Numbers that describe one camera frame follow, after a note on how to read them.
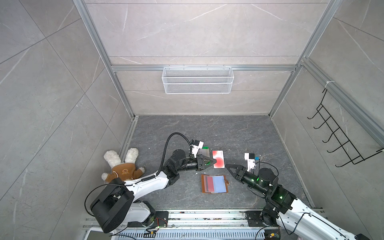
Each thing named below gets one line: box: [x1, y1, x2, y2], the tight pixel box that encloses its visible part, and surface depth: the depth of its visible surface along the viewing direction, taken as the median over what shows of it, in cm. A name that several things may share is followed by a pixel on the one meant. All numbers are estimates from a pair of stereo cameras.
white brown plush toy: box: [101, 147, 145, 183], surface depth 86 cm
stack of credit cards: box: [197, 149, 210, 158], surface depth 95 cm
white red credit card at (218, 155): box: [212, 150, 225, 169], surface depth 72 cm
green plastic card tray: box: [199, 146, 210, 158], surface depth 95 cm
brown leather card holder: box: [201, 174, 229, 194], surface depth 85 cm
